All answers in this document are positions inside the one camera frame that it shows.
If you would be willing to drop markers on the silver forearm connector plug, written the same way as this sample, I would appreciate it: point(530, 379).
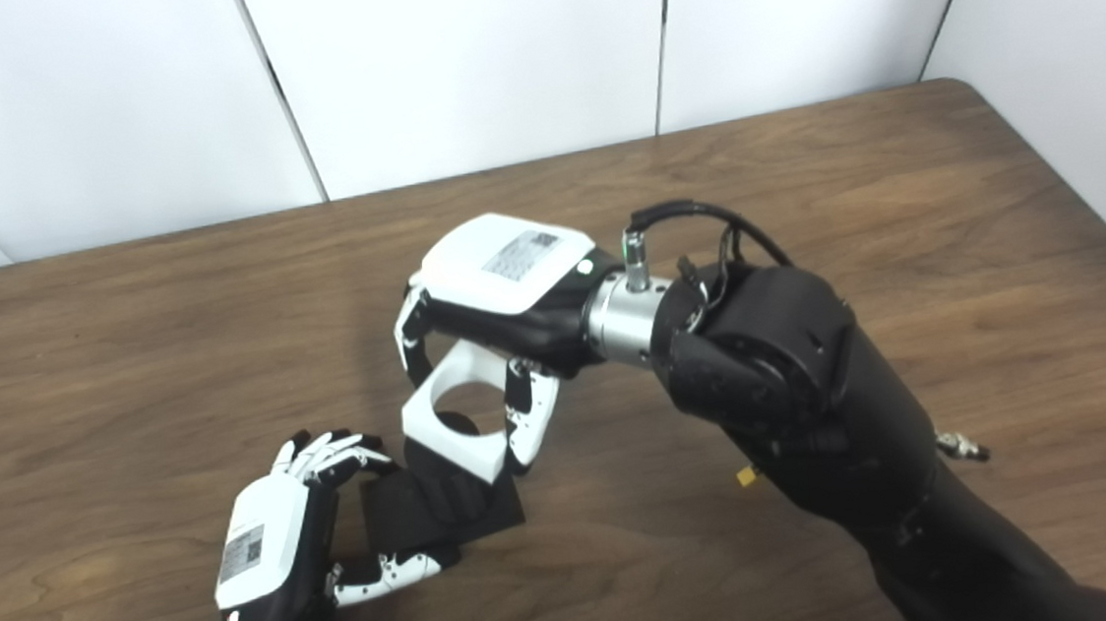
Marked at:
point(963, 446)

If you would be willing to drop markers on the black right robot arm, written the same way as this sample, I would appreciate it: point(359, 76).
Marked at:
point(815, 379)

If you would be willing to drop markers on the black peg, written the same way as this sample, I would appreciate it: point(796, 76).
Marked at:
point(440, 507)

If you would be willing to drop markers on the white square piece with hole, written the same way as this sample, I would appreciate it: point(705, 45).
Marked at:
point(471, 455)

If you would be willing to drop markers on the small yellow tag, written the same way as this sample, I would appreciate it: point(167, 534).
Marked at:
point(747, 476)

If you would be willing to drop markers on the white and black right hand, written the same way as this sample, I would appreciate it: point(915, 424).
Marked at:
point(500, 265)

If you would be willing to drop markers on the white and black left hand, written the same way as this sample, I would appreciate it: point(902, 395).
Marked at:
point(265, 540)

